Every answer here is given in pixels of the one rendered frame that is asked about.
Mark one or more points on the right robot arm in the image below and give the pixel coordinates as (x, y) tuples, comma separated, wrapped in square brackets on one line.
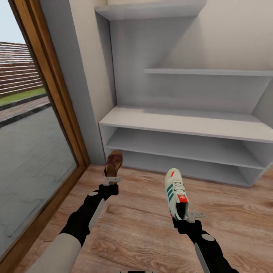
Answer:
[(207, 248)]

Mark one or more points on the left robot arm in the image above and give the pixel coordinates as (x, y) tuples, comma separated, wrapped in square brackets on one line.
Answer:
[(61, 255)]

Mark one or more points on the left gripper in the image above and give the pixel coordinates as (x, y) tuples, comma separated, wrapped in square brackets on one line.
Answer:
[(111, 189)]

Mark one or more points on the door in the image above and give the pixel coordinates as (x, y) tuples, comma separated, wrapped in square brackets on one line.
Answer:
[(42, 152)]

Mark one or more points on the sandal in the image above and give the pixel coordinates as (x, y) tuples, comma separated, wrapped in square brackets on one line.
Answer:
[(114, 162)]

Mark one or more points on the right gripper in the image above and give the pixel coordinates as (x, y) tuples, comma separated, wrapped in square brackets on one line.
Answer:
[(185, 227)]

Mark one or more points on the gym shoe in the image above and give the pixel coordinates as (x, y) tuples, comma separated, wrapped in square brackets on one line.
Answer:
[(178, 203)]

